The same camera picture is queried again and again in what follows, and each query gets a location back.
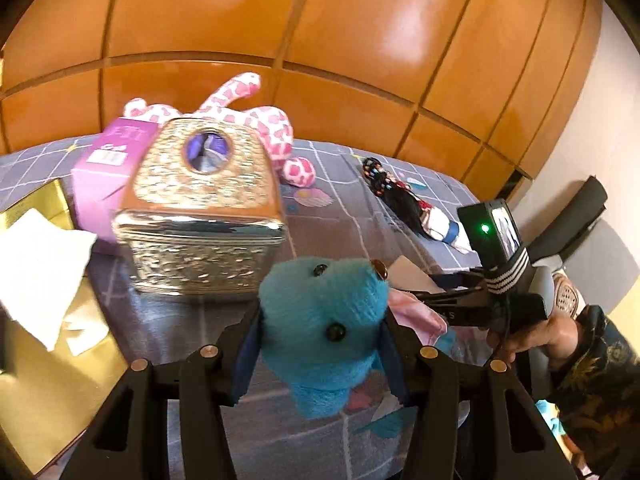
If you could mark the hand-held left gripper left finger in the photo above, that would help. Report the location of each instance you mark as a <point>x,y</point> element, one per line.
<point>247,355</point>

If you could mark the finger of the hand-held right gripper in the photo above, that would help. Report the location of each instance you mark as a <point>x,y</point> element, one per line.
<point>435,299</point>
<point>460,280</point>

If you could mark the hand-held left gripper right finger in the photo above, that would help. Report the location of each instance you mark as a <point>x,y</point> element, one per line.
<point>395,360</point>

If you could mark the blue plush bear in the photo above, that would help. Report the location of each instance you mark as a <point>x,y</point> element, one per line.
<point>320,310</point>

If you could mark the black-haired doll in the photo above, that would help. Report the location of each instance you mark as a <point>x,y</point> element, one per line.
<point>400,200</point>

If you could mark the gold metal tray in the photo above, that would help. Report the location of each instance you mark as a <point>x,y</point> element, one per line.
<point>50,400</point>

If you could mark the white tissue sheet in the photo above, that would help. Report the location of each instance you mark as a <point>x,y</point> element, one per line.
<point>40,270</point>

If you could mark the person's right forearm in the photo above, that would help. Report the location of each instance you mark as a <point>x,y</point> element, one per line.
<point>600,385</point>

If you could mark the person's right hand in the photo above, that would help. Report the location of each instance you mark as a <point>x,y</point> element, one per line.
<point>545,335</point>

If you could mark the black grey chair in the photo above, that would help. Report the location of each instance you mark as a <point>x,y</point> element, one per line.
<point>575,215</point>

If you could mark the ornate silver tissue box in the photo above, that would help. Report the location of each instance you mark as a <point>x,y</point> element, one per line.
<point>200,210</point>

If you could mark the purple cardboard box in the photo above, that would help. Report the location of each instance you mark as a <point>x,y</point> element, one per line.
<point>100,185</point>

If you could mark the pink spotted plush giraffe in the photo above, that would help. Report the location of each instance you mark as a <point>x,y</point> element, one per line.
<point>275,130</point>

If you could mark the wooden panel headboard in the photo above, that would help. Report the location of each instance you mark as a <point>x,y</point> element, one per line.
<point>300,35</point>

